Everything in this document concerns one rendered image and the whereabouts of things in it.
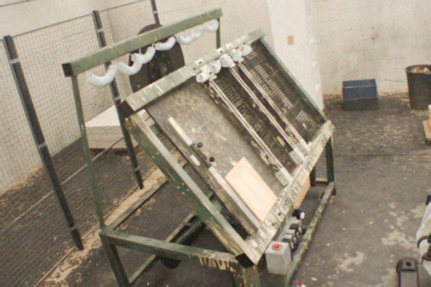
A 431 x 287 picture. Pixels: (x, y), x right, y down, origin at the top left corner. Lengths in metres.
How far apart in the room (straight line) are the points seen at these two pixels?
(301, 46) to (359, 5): 1.71
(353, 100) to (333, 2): 1.90
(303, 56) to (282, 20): 0.66
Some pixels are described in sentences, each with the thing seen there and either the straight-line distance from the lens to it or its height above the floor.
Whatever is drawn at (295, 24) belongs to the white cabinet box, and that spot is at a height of 1.61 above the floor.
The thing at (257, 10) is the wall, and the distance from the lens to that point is 8.10.
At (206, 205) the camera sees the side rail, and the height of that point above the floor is 1.22.
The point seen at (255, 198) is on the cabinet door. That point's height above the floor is 1.00.
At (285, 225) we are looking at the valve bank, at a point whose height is 0.74.
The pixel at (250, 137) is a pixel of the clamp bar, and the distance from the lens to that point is 3.18.
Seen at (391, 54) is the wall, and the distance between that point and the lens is 7.93.
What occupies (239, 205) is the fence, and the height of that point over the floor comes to 1.07.
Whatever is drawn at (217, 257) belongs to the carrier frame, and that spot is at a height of 0.79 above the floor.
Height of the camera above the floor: 2.53
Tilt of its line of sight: 20 degrees down
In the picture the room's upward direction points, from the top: 11 degrees counter-clockwise
